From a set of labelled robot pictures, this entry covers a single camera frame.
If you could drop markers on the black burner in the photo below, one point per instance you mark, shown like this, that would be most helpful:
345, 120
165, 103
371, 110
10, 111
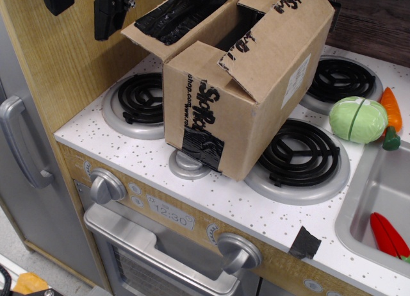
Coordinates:
303, 165
133, 106
337, 77

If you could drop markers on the grey fridge door handle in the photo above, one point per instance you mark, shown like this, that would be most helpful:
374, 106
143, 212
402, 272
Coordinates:
11, 110

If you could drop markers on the small silver centre disc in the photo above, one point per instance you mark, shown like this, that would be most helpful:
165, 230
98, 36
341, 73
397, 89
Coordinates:
185, 167

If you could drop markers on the green toy cabbage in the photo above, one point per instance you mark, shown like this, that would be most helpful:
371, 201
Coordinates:
357, 119

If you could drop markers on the black tape piece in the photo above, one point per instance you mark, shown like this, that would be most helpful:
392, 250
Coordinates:
305, 245

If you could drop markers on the silver oven door handle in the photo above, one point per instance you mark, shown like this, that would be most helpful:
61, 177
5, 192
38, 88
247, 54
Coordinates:
136, 263

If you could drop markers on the right silver oven knob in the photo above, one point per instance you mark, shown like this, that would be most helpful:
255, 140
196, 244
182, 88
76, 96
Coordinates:
238, 253

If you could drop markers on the orange toy carrot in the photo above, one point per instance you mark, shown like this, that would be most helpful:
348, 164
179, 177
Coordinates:
391, 138

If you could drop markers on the brown cardboard box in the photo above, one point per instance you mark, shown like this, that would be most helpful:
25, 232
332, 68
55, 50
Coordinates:
233, 71

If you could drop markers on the rear left black burner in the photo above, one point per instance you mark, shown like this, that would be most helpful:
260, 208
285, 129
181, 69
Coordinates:
133, 106

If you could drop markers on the front right black burner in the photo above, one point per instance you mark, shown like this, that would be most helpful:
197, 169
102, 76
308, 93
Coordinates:
303, 165

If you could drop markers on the red toy pepper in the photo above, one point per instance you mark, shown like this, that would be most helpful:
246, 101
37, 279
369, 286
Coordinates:
387, 238

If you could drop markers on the silver oven knob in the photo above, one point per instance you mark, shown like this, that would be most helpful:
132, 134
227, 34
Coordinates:
238, 253
106, 187

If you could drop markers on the orange object at corner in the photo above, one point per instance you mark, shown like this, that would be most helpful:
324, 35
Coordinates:
30, 283

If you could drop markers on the oven clock display panel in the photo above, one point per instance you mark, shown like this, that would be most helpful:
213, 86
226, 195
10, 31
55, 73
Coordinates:
171, 212

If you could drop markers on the silver toy sink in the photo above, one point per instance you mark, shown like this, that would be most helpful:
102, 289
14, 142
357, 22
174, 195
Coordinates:
380, 184

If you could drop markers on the left silver oven knob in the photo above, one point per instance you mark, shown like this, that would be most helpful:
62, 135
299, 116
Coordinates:
106, 187

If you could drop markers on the rear right black burner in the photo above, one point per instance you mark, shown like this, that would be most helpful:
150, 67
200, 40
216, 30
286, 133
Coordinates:
337, 77

